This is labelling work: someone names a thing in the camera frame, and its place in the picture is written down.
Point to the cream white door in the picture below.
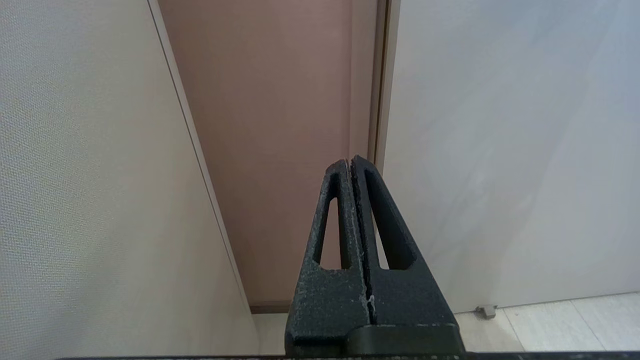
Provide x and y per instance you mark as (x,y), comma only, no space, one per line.
(500,150)

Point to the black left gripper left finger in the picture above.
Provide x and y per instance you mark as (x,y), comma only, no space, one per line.
(325,305)

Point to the grey floor door stop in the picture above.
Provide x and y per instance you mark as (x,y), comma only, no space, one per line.
(487,311)

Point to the cream wardrobe panel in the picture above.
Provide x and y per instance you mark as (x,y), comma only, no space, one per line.
(100,200)

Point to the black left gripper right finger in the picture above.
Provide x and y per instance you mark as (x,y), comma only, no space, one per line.
(405,300)

